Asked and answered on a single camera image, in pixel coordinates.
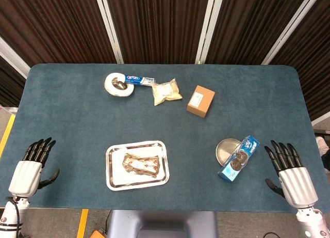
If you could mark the round steel plate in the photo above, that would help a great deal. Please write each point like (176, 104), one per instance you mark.
(227, 150)

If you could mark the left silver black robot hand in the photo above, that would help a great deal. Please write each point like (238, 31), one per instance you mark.
(25, 176)

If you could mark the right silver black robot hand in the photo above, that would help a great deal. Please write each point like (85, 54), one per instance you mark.
(299, 186)

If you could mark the clear bag of yellow snacks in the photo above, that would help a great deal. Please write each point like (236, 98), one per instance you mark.
(165, 93)

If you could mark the blue white toothpaste tube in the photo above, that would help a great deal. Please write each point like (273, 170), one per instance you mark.
(136, 79)

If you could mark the orange object on floor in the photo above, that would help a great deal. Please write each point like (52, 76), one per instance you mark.
(97, 234)

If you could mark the teal felt table cover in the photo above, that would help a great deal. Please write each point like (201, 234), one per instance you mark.
(77, 119)

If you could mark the brown pleated partition panel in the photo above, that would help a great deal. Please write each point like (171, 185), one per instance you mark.
(7, 80)
(51, 21)
(159, 21)
(317, 67)
(245, 21)

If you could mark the brown cardboard box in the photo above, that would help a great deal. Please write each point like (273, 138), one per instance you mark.
(201, 103)

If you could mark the blue cookie box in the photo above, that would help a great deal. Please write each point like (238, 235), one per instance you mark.
(239, 158)

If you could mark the white tape roll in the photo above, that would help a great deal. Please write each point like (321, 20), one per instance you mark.
(108, 80)

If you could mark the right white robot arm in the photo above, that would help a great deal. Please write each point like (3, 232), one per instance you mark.
(314, 222)

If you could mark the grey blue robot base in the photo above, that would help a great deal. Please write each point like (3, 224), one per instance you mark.
(159, 222)

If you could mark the gold red snack packet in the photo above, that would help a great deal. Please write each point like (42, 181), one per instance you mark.
(141, 165)

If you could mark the rectangular steel tray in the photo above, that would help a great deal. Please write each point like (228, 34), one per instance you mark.
(116, 181)

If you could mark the white pink shoe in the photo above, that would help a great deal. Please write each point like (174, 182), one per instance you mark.
(321, 145)

